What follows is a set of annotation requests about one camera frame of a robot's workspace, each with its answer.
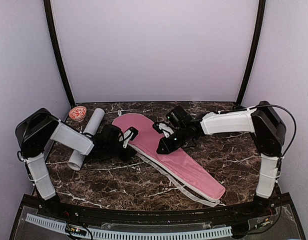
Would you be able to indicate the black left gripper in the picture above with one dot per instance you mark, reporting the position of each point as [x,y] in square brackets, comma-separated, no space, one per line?
[130,152]

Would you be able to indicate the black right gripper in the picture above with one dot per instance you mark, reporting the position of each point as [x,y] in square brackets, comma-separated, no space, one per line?
[163,142]

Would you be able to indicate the pink racket bag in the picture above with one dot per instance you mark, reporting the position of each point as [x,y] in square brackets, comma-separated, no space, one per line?
[183,171]

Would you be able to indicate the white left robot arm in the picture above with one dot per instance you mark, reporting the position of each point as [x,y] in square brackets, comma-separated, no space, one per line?
[42,129]

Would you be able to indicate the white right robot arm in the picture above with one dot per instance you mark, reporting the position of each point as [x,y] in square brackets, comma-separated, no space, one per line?
[264,124]

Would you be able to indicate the red patterned bowl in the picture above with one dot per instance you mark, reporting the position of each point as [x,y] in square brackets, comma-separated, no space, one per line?
[78,113]

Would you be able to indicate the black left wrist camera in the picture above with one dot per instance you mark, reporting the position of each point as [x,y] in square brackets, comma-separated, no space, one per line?
[110,133]

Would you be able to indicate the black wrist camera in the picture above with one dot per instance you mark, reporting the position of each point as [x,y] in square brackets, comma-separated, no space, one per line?
[178,117]
[110,133]

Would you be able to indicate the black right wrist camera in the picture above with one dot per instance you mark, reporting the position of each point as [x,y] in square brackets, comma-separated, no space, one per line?
[178,117]

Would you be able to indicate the black table front rail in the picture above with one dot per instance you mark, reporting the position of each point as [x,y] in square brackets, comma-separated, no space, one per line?
[226,215]

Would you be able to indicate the white cable duct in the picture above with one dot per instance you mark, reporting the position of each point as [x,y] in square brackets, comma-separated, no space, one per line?
[115,231]

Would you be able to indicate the black frame post left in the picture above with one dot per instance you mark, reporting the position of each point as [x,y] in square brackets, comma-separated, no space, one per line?
[57,51]

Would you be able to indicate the black frame post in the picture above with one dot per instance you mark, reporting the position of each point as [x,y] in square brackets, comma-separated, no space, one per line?
[57,51]
[252,52]

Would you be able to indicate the black frame post right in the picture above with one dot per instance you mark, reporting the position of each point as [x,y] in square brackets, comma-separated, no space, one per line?
[252,52]

